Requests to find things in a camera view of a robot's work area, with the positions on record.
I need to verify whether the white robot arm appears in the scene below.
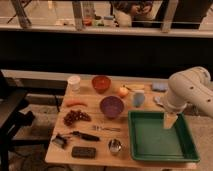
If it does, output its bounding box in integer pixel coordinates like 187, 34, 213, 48
161, 67, 213, 129

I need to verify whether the light blue cup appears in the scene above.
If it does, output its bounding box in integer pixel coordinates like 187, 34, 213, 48
133, 92, 145, 107

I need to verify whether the small metal cup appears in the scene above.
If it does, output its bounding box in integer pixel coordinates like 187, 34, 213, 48
108, 139, 122, 155

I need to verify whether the grey crumpled cloth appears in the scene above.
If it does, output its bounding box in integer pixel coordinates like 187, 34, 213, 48
154, 96, 163, 106

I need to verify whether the green plastic tray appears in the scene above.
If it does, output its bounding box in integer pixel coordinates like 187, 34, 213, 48
128, 111, 200, 163

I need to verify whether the blue sponge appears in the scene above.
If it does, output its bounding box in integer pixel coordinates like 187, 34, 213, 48
152, 82, 168, 92

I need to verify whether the orange apple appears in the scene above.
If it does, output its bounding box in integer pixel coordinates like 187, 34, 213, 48
118, 87, 129, 98

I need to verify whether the purple bowl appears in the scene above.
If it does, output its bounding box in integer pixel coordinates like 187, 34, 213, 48
99, 96, 124, 119

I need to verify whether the silver fork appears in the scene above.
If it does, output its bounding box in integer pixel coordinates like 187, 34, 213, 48
92, 125, 121, 132

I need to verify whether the red bowl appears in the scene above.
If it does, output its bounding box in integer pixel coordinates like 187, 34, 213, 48
92, 75, 111, 94

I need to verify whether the orange carrot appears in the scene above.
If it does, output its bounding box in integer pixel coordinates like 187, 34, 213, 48
65, 100, 88, 107

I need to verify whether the bunch of dark grapes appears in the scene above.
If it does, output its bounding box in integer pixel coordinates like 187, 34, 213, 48
63, 110, 91, 126

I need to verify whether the person in background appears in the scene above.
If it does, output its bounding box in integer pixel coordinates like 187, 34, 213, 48
111, 0, 155, 27

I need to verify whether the black chair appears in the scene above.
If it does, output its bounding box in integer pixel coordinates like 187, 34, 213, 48
0, 71, 35, 171

